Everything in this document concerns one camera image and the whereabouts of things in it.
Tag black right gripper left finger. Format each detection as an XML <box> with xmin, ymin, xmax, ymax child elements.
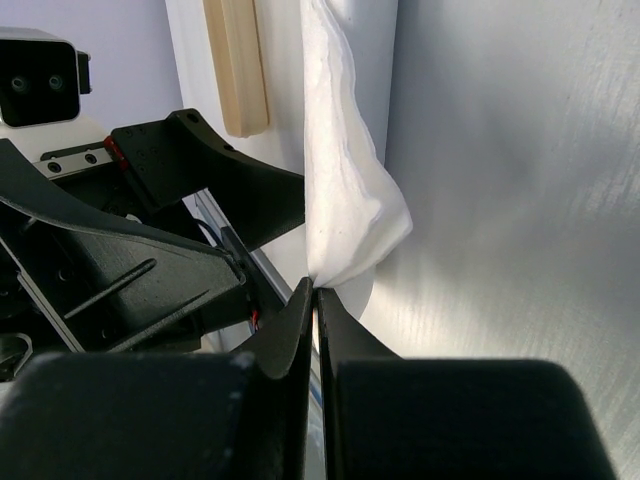
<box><xmin>1</xmin><ymin>278</ymin><xmax>313</xmax><ymax>479</ymax></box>

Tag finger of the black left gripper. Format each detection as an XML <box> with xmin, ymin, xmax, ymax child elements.
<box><xmin>109</xmin><ymin>109</ymin><xmax>305</xmax><ymax>251</ymax></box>
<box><xmin>0</xmin><ymin>137</ymin><xmax>247</xmax><ymax>359</ymax></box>

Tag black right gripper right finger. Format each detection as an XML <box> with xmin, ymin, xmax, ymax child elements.
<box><xmin>316</xmin><ymin>289</ymin><xmax>615</xmax><ymax>479</ymax></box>

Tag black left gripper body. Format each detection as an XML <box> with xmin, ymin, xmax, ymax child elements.
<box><xmin>0</xmin><ymin>139</ymin><xmax>261</xmax><ymax>381</ymax></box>

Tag beige utensil holder case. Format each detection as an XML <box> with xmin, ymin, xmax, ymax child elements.
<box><xmin>203</xmin><ymin>0</ymin><xmax>270</xmax><ymax>138</ymax></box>

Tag aluminium front rail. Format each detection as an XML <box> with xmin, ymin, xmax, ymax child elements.
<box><xmin>194</xmin><ymin>190</ymin><xmax>292</xmax><ymax>333</ymax></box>

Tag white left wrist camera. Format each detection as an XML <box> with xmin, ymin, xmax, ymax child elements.
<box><xmin>1</xmin><ymin>27</ymin><xmax>92</xmax><ymax>145</ymax></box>

